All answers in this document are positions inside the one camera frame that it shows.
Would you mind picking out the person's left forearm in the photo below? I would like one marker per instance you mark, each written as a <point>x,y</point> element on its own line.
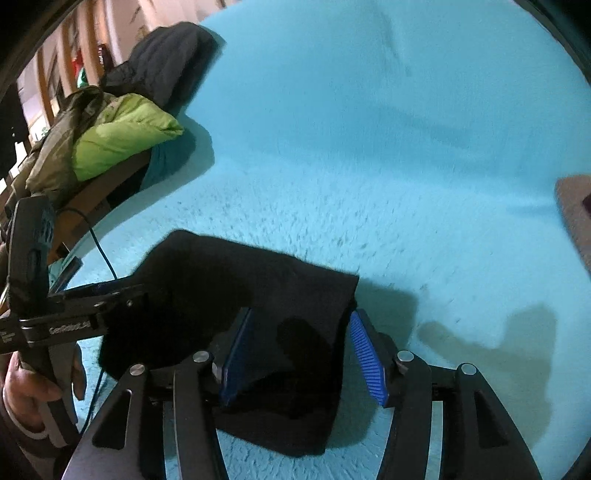
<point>18,445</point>

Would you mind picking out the black pants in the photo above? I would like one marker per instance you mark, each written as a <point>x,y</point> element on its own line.
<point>231,277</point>

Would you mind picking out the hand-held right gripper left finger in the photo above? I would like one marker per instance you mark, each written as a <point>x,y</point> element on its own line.
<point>238,355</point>

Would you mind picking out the black jacket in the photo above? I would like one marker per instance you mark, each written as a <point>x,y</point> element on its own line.
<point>161,60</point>

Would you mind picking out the lime green puffer jacket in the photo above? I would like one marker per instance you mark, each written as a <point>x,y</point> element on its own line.
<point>120,134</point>

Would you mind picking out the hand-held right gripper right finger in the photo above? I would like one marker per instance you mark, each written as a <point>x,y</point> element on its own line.
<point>367,357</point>

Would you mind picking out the wooden chair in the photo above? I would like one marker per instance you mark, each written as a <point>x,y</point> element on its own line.
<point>92,198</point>

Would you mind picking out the turquoise blanket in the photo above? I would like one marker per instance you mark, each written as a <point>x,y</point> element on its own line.
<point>369,161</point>

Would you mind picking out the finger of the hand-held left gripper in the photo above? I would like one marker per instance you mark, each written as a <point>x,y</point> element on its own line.
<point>64,277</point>
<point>115,295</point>

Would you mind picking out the beige striped cloth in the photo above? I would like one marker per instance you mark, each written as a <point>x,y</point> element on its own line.
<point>575,217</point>

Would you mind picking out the person's left hand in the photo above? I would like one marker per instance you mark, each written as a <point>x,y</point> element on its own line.
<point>27,397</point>

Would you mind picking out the wooden slatted frame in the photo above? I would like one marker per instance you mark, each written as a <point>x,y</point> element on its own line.
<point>46,92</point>

